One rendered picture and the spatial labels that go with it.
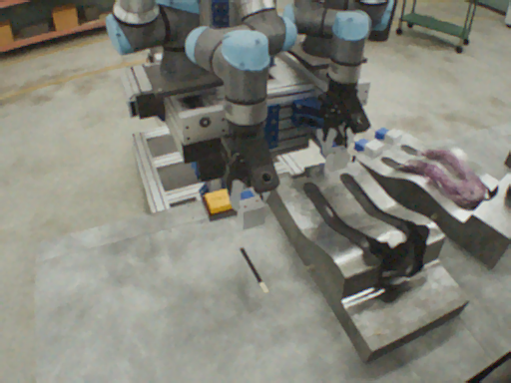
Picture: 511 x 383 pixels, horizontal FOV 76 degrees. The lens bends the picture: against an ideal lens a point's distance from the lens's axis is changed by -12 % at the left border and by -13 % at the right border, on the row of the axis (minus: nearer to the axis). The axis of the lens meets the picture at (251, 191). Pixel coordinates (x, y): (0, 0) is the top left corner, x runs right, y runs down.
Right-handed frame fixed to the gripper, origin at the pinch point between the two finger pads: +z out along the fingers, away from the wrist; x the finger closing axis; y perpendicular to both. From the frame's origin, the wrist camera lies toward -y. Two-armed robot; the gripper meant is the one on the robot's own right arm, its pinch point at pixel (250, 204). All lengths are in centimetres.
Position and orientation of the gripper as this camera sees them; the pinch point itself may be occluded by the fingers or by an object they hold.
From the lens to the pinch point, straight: 79.6
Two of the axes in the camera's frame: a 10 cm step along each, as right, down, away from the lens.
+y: -3.6, -6.2, 7.0
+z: 0.0, 7.5, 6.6
